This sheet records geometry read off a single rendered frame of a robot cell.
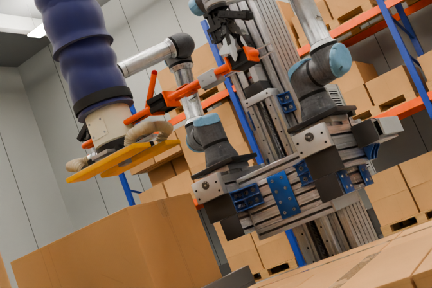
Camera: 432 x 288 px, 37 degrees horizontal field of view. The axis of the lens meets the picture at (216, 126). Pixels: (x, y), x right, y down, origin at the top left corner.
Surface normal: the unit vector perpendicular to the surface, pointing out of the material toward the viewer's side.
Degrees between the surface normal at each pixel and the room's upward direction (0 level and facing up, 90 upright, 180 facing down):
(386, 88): 90
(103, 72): 75
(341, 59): 98
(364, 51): 90
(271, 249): 90
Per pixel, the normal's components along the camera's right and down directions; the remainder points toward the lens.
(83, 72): -0.16, -0.40
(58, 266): -0.50, 0.03
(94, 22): 0.71, -0.18
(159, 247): 0.79, -0.40
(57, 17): -0.32, -0.04
